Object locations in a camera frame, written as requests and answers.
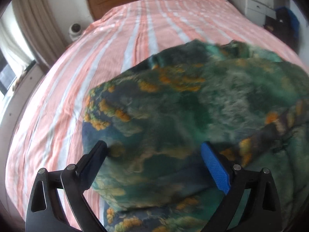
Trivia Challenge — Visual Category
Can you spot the beige curtain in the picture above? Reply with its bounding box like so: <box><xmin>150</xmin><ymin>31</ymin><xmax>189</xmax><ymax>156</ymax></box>
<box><xmin>12</xmin><ymin>0</ymin><xmax>68</xmax><ymax>69</ymax></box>

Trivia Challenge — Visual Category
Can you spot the white desk with drawers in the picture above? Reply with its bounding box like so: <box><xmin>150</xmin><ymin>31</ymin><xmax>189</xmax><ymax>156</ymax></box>
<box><xmin>228</xmin><ymin>0</ymin><xmax>276</xmax><ymax>27</ymax></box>

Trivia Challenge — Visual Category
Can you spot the small white fan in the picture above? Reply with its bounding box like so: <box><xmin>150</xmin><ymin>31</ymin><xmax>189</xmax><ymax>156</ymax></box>
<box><xmin>68</xmin><ymin>23</ymin><xmax>82</xmax><ymax>42</ymax></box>

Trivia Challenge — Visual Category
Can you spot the white window bench cabinet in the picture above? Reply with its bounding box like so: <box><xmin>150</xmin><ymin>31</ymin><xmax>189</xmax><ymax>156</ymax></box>
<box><xmin>0</xmin><ymin>61</ymin><xmax>48</xmax><ymax>136</ymax></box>

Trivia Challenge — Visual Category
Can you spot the green patterned silk jacket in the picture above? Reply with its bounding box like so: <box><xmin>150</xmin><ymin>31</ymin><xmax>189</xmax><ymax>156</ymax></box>
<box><xmin>82</xmin><ymin>40</ymin><xmax>308</xmax><ymax>231</ymax></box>

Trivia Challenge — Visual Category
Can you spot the pink striped bed cover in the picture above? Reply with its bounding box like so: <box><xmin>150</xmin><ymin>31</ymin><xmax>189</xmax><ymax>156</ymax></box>
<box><xmin>5</xmin><ymin>0</ymin><xmax>308</xmax><ymax>231</ymax></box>

